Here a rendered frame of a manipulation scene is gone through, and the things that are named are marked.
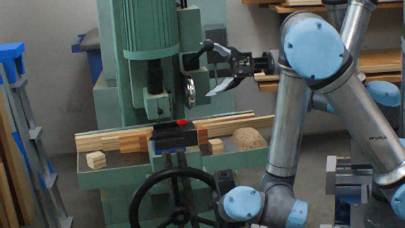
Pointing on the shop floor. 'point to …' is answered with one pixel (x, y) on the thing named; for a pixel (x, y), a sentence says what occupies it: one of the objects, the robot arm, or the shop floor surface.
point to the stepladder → (29, 137)
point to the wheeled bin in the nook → (93, 44)
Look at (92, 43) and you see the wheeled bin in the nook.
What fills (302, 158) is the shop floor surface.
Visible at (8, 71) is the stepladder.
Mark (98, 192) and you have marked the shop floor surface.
